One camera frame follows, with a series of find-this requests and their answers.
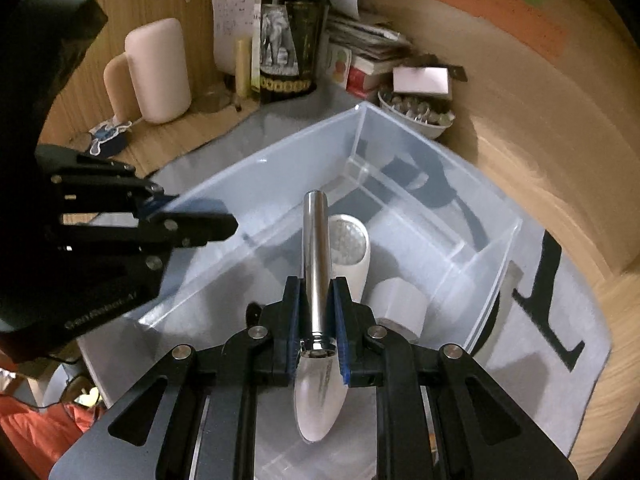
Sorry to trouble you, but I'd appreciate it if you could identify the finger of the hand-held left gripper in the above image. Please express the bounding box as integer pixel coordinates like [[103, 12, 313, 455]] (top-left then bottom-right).
[[37, 144, 178, 216], [55, 212, 238, 286]]

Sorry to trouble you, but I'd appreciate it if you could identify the dark wine bottle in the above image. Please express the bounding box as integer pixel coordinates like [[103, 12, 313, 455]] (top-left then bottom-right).
[[252, 0, 328, 106]]

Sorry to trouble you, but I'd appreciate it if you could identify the stack of books and papers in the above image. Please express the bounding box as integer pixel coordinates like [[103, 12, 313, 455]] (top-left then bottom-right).
[[325, 10, 411, 98]]

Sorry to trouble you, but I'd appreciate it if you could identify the orange sticky paper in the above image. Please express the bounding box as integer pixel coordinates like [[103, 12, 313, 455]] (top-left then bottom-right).
[[420, 0, 571, 58]]

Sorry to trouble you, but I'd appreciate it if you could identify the pale yellow tube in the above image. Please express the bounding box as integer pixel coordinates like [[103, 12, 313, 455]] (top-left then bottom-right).
[[235, 39, 252, 101]]

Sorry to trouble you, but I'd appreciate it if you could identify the silver metal scoop tool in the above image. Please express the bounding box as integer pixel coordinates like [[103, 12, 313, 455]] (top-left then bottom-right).
[[294, 190, 348, 443]]

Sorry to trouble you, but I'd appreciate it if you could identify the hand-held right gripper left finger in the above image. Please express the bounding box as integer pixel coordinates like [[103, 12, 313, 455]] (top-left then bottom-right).
[[107, 275, 303, 480]]

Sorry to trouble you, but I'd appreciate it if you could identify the white bowl of small items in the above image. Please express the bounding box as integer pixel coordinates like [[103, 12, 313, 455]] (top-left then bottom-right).
[[377, 87, 456, 140]]

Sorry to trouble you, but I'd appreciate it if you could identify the white handwritten note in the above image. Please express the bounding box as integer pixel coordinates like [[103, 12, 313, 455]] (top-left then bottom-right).
[[211, 0, 263, 73]]

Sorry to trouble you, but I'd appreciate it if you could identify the blue and white sticker card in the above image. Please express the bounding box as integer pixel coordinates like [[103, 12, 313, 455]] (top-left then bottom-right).
[[70, 117, 133, 158]]

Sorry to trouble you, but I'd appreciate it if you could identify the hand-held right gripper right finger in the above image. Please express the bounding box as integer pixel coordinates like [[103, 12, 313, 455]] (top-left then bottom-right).
[[334, 275, 532, 480]]

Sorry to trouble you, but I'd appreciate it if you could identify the clear plastic bin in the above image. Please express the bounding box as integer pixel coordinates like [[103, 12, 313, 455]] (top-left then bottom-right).
[[135, 101, 523, 480]]

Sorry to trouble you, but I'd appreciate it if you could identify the grey printed mat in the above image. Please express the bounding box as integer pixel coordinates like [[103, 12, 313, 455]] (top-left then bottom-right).
[[75, 80, 613, 466]]

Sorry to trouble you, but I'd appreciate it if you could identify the pale pink cylindrical object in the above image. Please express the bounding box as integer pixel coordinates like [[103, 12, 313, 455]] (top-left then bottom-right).
[[103, 17, 192, 125]]

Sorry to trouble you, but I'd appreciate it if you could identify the orange cloth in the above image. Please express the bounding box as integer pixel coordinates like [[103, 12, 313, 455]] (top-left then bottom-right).
[[0, 367, 108, 480]]

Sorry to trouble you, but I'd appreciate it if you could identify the white handheld device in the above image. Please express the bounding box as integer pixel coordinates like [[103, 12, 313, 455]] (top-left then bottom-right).
[[327, 214, 372, 306]]

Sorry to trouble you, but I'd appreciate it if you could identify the white charger plug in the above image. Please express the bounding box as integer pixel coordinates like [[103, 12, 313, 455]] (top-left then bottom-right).
[[367, 277, 431, 341]]

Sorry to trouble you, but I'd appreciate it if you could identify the small white box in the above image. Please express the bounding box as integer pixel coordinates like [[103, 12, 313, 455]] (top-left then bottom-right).
[[392, 66, 453, 98]]

